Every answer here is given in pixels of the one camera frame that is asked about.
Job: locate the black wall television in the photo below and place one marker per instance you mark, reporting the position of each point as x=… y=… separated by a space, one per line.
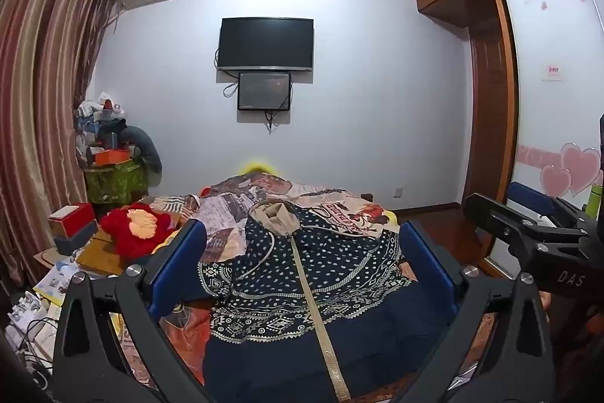
x=265 y=43

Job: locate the navy patterned zip hoodie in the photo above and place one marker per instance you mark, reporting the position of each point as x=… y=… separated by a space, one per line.
x=302 y=285

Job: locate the yellow-green bottle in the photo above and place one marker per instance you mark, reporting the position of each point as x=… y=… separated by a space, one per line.
x=594 y=197

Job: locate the striped brown curtain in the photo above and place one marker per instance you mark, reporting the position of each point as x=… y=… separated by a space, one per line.
x=37 y=77

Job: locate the brown wooden wardrobe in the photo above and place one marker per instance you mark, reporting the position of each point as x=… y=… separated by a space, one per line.
x=486 y=53

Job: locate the printed orange blanket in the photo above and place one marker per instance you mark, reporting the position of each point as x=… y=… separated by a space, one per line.
x=226 y=237

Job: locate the yellow plush toy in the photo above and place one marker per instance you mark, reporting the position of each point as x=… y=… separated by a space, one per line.
x=253 y=168

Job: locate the small black wall monitor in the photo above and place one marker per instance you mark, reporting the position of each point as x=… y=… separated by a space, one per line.
x=264 y=91

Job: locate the red box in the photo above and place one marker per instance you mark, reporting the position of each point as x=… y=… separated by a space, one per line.
x=75 y=216

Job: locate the green patterned cloth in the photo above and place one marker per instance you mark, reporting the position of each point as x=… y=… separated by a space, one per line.
x=113 y=183

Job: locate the orange box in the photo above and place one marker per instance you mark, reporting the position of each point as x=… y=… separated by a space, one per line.
x=112 y=156

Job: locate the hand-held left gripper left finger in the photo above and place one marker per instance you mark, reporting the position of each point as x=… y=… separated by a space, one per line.
x=181 y=259

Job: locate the red plush toy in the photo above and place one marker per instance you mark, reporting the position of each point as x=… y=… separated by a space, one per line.
x=132 y=233

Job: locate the pile of household clutter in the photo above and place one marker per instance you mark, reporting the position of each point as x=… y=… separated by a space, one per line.
x=96 y=119

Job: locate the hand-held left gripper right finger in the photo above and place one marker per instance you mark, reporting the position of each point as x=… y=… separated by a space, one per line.
x=427 y=259

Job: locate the wooden side table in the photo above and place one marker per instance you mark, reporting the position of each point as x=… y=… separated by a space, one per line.
x=101 y=259

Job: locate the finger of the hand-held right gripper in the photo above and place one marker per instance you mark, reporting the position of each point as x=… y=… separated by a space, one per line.
x=533 y=199
x=500 y=221

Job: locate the red door sticker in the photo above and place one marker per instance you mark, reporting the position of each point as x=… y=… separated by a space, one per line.
x=551 y=71

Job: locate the pile of printed papers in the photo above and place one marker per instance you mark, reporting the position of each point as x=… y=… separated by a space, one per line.
x=54 y=282

